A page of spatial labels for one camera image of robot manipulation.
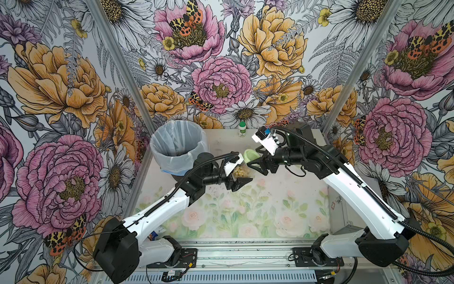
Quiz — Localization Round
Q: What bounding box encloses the green-lid peanut jar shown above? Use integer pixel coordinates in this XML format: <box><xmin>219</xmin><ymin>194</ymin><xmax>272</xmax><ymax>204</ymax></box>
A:
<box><xmin>232</xmin><ymin>163</ymin><xmax>254</xmax><ymax>179</ymax></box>

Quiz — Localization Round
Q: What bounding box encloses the black trash bin with liner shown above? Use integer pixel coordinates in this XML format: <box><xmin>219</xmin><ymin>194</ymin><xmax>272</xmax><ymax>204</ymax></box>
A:
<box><xmin>150</xmin><ymin>120</ymin><xmax>209</xmax><ymax>181</ymax></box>

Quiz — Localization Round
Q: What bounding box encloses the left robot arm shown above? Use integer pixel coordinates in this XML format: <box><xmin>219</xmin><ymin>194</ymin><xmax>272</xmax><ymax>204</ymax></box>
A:
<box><xmin>93</xmin><ymin>151</ymin><xmax>252</xmax><ymax>284</ymax></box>

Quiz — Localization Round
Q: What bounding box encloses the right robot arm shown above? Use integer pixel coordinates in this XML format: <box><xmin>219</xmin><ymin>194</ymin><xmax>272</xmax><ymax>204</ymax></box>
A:
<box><xmin>247</xmin><ymin>124</ymin><xmax>417</xmax><ymax>267</ymax></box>

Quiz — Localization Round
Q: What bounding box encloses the small green-cap white bottle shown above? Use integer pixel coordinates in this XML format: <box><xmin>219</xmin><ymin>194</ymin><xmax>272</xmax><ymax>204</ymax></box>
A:
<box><xmin>238</xmin><ymin>121</ymin><xmax>247</xmax><ymax>137</ymax></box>

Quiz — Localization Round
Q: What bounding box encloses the blue white small packet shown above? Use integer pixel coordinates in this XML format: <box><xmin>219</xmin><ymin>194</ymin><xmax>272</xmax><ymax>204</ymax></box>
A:
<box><xmin>148</xmin><ymin>231</ymin><xmax>158</xmax><ymax>241</ymax></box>

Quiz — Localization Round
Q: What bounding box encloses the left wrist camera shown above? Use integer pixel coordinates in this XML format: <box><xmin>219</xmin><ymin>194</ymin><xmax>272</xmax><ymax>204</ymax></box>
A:
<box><xmin>223</xmin><ymin>153</ymin><xmax>244</xmax><ymax>176</ymax></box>

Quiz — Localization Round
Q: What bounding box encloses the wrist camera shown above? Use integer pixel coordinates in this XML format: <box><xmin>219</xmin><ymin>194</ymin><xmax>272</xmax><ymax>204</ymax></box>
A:
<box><xmin>252</xmin><ymin>126</ymin><xmax>286</xmax><ymax>156</ymax></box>
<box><xmin>223</xmin><ymin>153</ymin><xmax>244</xmax><ymax>176</ymax></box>

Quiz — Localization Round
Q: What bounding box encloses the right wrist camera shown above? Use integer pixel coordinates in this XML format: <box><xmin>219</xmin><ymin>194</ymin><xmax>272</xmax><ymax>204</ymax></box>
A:
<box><xmin>252</xmin><ymin>126</ymin><xmax>286</xmax><ymax>156</ymax></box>

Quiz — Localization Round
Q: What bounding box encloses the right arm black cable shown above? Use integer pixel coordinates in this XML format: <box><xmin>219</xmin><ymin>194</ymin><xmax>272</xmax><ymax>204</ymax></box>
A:
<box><xmin>272</xmin><ymin>126</ymin><xmax>454</xmax><ymax>284</ymax></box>

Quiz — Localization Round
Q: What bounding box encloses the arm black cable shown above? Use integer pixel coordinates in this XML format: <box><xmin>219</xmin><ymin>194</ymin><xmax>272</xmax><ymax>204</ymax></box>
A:
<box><xmin>272</xmin><ymin>126</ymin><xmax>454</xmax><ymax>284</ymax></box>
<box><xmin>72</xmin><ymin>151</ymin><xmax>241</xmax><ymax>273</ymax></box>

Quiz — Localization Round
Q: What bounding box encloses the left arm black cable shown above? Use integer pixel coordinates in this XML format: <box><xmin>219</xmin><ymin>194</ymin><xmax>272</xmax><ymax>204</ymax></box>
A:
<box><xmin>72</xmin><ymin>151</ymin><xmax>241</xmax><ymax>273</ymax></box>

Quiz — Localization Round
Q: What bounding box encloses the aluminium front rail frame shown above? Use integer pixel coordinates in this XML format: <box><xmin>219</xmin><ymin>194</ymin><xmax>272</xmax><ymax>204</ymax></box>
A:
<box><xmin>92</xmin><ymin>240</ymin><xmax>398</xmax><ymax>284</ymax></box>

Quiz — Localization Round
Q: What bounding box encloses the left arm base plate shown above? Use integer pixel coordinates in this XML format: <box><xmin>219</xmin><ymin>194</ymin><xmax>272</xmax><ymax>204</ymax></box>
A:
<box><xmin>147</xmin><ymin>248</ymin><xmax>198</xmax><ymax>269</ymax></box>

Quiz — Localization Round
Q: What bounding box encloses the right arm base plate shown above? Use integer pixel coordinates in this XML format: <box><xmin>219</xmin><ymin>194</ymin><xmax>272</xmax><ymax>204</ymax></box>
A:
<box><xmin>292</xmin><ymin>247</ymin><xmax>344</xmax><ymax>267</ymax></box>

